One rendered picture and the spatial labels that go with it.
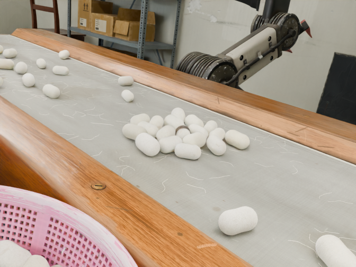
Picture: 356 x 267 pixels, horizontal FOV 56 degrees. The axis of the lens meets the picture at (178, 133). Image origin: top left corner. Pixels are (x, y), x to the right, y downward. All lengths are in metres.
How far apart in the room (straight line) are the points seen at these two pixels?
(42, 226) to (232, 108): 0.41
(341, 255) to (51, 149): 0.26
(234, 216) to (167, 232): 0.06
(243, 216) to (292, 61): 2.32
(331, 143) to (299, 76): 2.05
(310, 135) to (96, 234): 0.38
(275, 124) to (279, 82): 2.07
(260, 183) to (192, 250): 0.17
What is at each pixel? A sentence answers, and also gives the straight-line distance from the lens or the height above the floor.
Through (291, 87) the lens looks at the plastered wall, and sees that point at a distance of 2.58.
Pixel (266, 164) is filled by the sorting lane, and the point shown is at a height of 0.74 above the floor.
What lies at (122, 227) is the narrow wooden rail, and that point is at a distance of 0.24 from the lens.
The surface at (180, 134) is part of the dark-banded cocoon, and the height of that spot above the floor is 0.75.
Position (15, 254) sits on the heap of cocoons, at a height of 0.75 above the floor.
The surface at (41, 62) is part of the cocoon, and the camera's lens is 0.80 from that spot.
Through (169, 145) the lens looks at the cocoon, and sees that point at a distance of 0.40.
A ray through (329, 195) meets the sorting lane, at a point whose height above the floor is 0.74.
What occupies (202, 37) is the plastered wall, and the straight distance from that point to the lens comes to 2.98.
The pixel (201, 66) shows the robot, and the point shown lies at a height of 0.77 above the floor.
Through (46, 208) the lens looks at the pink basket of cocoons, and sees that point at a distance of 0.26.
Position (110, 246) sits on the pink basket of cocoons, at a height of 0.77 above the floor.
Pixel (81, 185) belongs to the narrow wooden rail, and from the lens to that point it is 0.28.
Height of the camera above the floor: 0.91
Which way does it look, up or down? 21 degrees down
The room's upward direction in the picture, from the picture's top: 8 degrees clockwise
